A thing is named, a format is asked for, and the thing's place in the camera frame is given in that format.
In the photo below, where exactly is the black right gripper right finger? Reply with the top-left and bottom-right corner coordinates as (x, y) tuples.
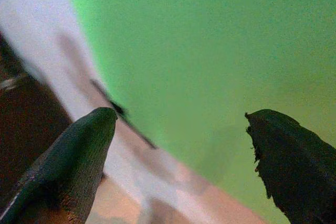
(245, 109), (336, 224)

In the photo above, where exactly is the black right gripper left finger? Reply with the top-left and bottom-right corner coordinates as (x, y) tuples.
(0, 106), (118, 224)

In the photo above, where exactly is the dark brown furniture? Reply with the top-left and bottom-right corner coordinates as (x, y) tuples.
(0, 31), (72, 205)

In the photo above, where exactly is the black tape strip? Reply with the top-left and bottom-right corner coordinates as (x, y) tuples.
(90, 79), (159, 150)

